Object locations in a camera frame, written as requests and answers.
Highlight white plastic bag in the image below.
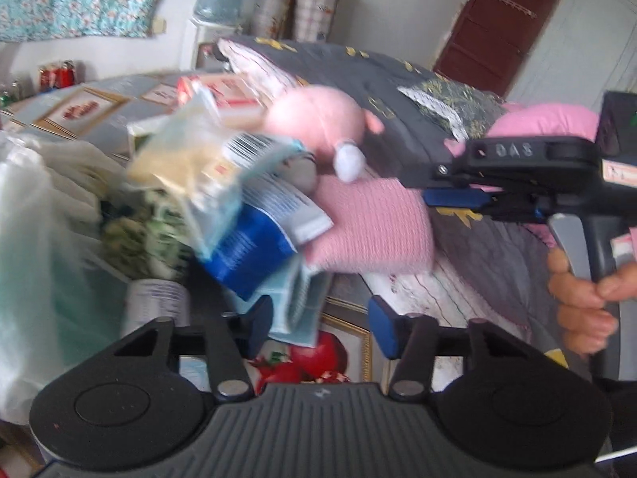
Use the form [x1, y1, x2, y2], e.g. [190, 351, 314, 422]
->
[0, 132, 131, 425]

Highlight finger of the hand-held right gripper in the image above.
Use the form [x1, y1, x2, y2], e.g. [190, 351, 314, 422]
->
[398, 139, 548, 222]

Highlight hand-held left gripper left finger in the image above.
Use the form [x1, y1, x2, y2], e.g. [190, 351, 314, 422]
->
[114, 296, 274, 402]

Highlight beige snack packet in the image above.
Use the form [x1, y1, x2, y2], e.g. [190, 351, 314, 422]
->
[127, 92, 242, 202]

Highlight green bottles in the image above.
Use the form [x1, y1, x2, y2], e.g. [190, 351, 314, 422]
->
[0, 78, 24, 108]

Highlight floral patterned rolled mat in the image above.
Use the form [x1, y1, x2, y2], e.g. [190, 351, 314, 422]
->
[249, 0, 300, 41]

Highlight dark patterned pillow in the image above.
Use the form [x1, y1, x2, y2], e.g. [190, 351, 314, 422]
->
[398, 78, 506, 141]

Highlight grey quilt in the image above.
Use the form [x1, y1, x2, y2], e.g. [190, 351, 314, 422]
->
[216, 35, 598, 374]

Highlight white cylindrical container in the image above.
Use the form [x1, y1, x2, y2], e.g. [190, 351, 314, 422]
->
[122, 279, 188, 340]

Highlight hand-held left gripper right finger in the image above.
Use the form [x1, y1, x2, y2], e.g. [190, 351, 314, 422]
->
[367, 295, 529, 402]

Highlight pink pillow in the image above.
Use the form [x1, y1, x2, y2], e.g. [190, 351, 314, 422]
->
[485, 102, 601, 141]

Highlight person's right hand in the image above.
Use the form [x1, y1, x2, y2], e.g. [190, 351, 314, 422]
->
[547, 249, 637, 355]

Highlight grey printed mat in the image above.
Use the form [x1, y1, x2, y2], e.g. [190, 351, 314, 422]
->
[0, 74, 201, 157]

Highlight red tissue pack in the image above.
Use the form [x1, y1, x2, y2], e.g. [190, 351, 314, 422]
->
[176, 72, 266, 111]

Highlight brown wooden door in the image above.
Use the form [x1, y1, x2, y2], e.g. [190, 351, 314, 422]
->
[433, 0, 571, 98]

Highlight blue white wipes pack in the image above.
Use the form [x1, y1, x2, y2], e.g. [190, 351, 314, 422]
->
[196, 132, 335, 349]

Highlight green patterned bag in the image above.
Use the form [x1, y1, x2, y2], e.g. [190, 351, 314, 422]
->
[100, 188, 193, 280]

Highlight pink plush toy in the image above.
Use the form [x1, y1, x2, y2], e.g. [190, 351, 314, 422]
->
[261, 84, 386, 183]

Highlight red bottles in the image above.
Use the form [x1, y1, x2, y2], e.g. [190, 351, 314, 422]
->
[37, 60, 79, 92]

